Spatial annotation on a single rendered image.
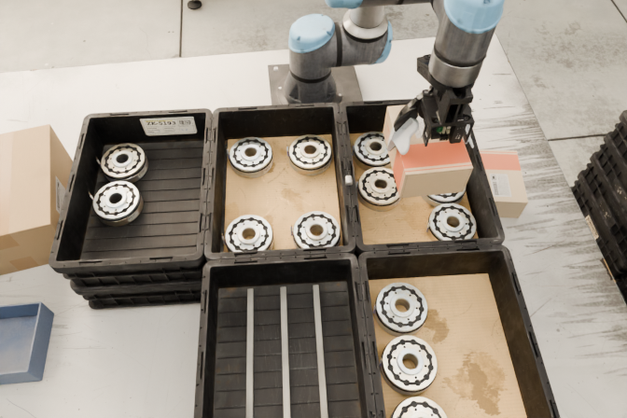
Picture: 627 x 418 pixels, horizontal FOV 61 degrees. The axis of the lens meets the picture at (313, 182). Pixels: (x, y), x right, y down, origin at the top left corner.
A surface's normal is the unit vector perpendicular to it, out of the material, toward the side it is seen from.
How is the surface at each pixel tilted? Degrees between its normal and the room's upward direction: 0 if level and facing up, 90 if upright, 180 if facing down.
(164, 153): 0
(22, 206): 0
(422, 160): 0
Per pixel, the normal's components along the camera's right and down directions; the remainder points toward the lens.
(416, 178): 0.12, 0.82
